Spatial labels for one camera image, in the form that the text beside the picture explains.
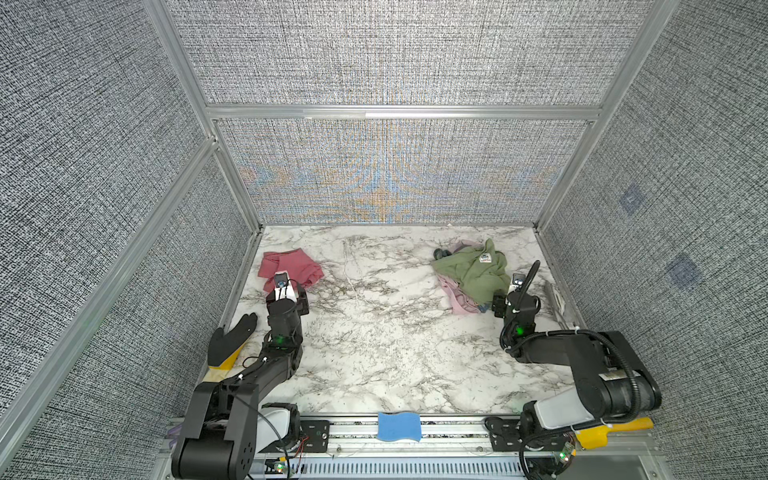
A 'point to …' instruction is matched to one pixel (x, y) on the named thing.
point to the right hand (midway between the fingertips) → (514, 291)
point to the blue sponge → (398, 426)
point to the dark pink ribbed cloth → (296, 262)
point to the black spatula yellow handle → (225, 346)
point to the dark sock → (438, 253)
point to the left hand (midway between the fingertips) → (287, 286)
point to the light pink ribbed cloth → (459, 299)
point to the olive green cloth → (479, 269)
